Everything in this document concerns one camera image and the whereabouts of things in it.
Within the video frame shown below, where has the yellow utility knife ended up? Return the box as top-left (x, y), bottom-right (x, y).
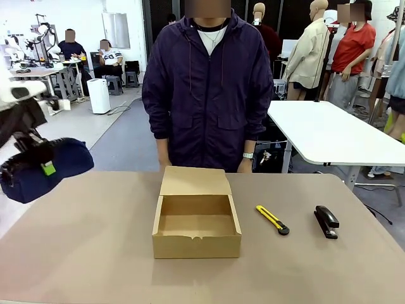
top-left (255, 205), bottom-right (290, 236)

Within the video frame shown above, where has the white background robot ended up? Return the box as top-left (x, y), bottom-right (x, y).
top-left (0, 13), bottom-right (63, 69)

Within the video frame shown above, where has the brown cardboard box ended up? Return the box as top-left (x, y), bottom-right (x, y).
top-left (152, 165), bottom-right (243, 260)

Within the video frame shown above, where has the mannequin in light blue jacket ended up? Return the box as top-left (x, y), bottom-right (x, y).
top-left (370, 6), bottom-right (405, 140)

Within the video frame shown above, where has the figure in red shirt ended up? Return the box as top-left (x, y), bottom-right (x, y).
top-left (328, 0), bottom-right (377, 111)

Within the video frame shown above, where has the mannequin in beige jacket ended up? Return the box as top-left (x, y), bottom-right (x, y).
top-left (282, 0), bottom-right (332, 101)

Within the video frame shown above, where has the grey stool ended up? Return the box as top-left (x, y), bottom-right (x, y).
top-left (106, 75), bottom-right (125, 96)

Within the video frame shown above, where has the dark stool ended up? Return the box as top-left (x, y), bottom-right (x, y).
top-left (125, 71), bottom-right (140, 89)

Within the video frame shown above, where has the white table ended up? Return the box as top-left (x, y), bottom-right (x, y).
top-left (267, 100), bottom-right (405, 167)

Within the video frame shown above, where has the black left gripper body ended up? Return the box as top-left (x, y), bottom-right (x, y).
top-left (0, 98), bottom-right (48, 152)

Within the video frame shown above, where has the mannequin in dark red top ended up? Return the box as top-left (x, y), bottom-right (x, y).
top-left (252, 2), bottom-right (282, 80)

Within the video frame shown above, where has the person's left hand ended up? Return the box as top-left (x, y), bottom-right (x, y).
top-left (237, 159), bottom-right (254, 174)

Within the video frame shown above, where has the navy zip pouch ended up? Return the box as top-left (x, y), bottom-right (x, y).
top-left (0, 137), bottom-right (95, 205)

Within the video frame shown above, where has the black stand pole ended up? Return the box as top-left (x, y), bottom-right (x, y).
top-left (313, 23), bottom-right (338, 103)

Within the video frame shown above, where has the person in purple jacket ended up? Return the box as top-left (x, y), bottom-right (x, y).
top-left (141, 8), bottom-right (275, 174)

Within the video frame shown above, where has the black stapler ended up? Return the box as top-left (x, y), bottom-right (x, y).
top-left (313, 205), bottom-right (340, 240)

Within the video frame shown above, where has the seated person in white jersey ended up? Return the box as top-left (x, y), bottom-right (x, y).
top-left (94, 39), bottom-right (124, 80)

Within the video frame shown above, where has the wooden workbench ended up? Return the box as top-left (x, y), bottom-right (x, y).
top-left (8, 66), bottom-right (69, 102)

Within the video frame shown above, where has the grey wall panel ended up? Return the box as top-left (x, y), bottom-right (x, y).
top-left (101, 12), bottom-right (131, 50)

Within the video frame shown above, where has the seated person in dark shirt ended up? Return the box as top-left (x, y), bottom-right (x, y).
top-left (58, 28), bottom-right (88, 96)

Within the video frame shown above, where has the white air purifier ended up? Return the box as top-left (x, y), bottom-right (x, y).
top-left (86, 78), bottom-right (111, 115)

